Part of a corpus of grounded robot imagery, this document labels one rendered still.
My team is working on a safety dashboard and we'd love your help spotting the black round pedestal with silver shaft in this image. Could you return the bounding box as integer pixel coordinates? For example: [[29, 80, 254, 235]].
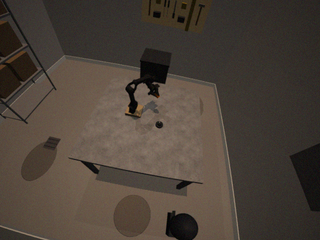
[[155, 121, 163, 128]]

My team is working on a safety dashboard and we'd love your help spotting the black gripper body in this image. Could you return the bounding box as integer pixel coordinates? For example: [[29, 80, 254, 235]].
[[147, 83, 160, 95]]

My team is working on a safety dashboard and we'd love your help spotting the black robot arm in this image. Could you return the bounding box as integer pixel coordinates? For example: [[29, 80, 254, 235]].
[[125, 73, 156, 114]]

